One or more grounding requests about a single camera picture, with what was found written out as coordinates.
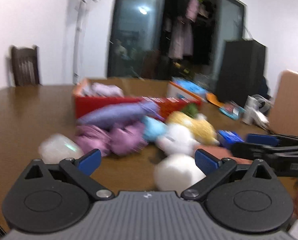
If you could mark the white and yellow plush toy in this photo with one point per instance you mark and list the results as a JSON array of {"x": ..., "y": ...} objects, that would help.
[{"x": 184, "y": 134}]

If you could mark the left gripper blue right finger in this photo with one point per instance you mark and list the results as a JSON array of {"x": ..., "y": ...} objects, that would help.
[{"x": 206, "y": 162}]

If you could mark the dark wooden chair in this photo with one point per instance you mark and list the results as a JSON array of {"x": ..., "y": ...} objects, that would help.
[{"x": 25, "y": 67}]

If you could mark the hanging pink clothes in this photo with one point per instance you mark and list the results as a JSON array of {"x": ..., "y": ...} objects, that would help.
[{"x": 182, "y": 37}]

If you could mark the brown cardboard box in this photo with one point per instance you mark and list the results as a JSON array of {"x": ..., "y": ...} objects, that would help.
[{"x": 283, "y": 117}]

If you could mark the red cardboard box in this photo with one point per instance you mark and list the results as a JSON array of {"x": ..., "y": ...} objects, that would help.
[{"x": 134, "y": 90}]

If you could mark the blue tissue package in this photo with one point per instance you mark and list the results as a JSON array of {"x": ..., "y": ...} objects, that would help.
[{"x": 186, "y": 89}]

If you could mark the light stand with lamp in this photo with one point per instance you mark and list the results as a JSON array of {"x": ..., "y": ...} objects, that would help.
[{"x": 82, "y": 12}]

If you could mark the translucent white plastic bundle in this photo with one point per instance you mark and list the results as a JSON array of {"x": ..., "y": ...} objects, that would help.
[{"x": 58, "y": 147}]

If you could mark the white foam roll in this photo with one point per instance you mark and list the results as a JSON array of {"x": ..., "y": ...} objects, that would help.
[{"x": 177, "y": 172}]

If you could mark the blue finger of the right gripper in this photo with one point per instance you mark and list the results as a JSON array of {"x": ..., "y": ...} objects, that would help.
[
  {"x": 227, "y": 138},
  {"x": 270, "y": 140}
]

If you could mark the pink fabric bundle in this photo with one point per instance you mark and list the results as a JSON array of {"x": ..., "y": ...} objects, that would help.
[
  {"x": 90, "y": 137},
  {"x": 128, "y": 139}
]

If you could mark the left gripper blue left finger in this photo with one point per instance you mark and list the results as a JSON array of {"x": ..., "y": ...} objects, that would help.
[{"x": 90, "y": 162}]

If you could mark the silver metal device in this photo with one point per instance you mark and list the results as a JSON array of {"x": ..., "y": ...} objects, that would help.
[{"x": 256, "y": 111}]

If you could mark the purple cloth bundle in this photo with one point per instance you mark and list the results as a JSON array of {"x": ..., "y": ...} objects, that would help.
[{"x": 123, "y": 113}]

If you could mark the dark glass sliding door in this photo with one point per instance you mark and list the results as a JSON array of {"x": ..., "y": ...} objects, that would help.
[{"x": 163, "y": 39}]

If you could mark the light blue plush toy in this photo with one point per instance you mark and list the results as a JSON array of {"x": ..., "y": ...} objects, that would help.
[{"x": 153, "y": 129}]

